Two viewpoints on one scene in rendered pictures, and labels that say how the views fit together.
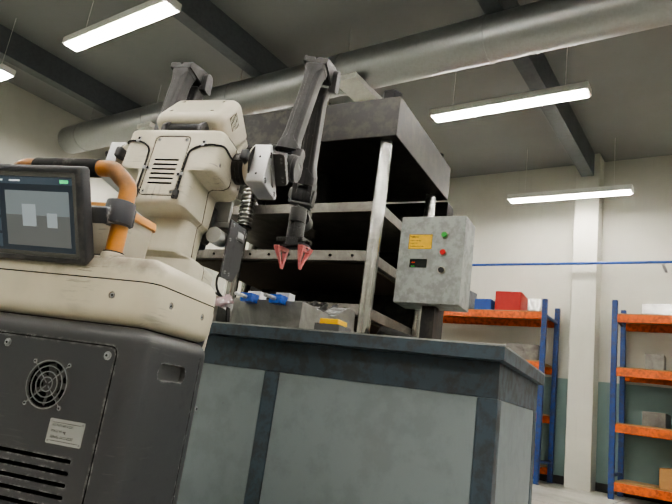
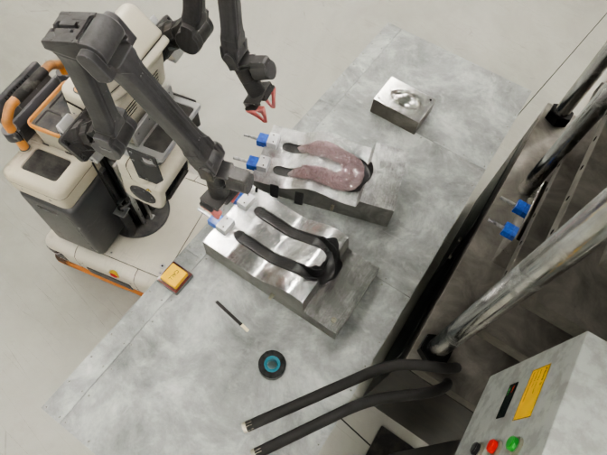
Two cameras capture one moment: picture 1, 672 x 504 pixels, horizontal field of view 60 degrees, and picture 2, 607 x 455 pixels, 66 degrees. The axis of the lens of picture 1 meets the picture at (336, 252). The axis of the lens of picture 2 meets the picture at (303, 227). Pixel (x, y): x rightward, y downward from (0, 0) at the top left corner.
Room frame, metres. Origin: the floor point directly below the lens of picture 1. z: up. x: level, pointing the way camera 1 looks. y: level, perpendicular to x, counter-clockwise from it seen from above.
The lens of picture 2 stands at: (2.07, -0.55, 2.21)
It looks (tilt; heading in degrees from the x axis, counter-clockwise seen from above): 62 degrees down; 89
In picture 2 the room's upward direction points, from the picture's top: 7 degrees clockwise
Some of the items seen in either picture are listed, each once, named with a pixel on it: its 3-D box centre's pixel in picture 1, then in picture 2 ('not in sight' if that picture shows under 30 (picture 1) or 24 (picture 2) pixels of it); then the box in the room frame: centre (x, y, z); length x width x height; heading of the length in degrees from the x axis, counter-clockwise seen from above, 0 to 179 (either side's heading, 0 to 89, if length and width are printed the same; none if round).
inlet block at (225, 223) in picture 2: (276, 299); (214, 218); (1.79, 0.16, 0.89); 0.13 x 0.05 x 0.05; 152
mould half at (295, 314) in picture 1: (305, 321); (292, 255); (2.05, 0.07, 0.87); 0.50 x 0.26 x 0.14; 151
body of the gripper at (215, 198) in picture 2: (295, 233); (219, 187); (1.84, 0.14, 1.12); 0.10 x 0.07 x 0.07; 62
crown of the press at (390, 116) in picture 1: (313, 187); not in sight; (3.11, 0.18, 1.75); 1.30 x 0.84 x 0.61; 61
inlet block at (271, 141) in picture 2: not in sight; (260, 139); (1.89, 0.53, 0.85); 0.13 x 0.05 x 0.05; 169
